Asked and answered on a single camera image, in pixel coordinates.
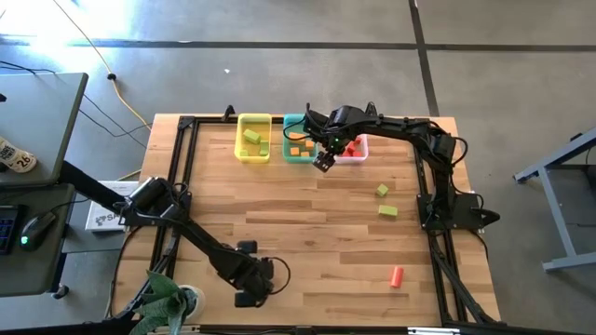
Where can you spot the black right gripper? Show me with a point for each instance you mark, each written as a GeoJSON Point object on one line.
{"type": "Point", "coordinates": [344, 123]}

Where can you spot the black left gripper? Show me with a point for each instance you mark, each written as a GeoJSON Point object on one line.
{"type": "Point", "coordinates": [253, 277]}

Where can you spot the green rectangular block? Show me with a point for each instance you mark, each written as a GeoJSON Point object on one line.
{"type": "Point", "coordinates": [251, 136]}
{"type": "Point", "coordinates": [388, 210]}
{"type": "Point", "coordinates": [264, 148]}

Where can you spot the red cylinder block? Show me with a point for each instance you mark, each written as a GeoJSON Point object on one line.
{"type": "Point", "coordinates": [396, 277]}

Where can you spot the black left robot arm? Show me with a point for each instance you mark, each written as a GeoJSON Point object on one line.
{"type": "Point", "coordinates": [205, 242]}

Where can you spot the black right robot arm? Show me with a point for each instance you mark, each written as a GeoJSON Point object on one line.
{"type": "Point", "coordinates": [405, 126]}

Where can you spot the teal plastic bin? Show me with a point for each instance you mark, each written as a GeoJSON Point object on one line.
{"type": "Point", "coordinates": [300, 159]}

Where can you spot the clear plastic bin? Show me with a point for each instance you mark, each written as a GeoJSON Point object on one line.
{"type": "Point", "coordinates": [356, 160]}

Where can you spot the white plant pot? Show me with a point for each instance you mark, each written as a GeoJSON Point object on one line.
{"type": "Point", "coordinates": [199, 300]}

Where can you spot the yellow plastic bin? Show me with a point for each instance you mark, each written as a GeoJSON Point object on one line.
{"type": "Point", "coordinates": [253, 153]}

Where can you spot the green potted plant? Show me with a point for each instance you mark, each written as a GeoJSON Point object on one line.
{"type": "Point", "coordinates": [160, 302]}

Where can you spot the white printed box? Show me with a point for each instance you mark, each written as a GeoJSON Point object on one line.
{"type": "Point", "coordinates": [100, 218]}

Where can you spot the black diagonal strut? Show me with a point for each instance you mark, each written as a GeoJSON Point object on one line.
{"type": "Point", "coordinates": [84, 183]}

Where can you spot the black caster wheel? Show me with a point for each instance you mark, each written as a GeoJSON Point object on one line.
{"type": "Point", "coordinates": [60, 292]}

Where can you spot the silver metal bar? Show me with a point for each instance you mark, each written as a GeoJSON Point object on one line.
{"type": "Point", "coordinates": [433, 331]}

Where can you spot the grey desk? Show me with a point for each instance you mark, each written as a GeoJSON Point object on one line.
{"type": "Point", "coordinates": [32, 274]}
{"type": "Point", "coordinates": [42, 116]}

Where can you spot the black computer mouse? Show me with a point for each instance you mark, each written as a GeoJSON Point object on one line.
{"type": "Point", "coordinates": [35, 230]}

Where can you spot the black keyboard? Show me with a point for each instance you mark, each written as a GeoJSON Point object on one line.
{"type": "Point", "coordinates": [7, 230]}

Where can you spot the black frame bracket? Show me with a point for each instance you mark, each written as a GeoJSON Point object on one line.
{"type": "Point", "coordinates": [371, 110]}
{"type": "Point", "coordinates": [228, 113]}

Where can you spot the black aluminium table frame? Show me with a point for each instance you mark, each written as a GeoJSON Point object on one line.
{"type": "Point", "coordinates": [209, 122]}

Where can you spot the grey metal table frame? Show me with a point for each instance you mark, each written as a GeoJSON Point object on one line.
{"type": "Point", "coordinates": [572, 260]}

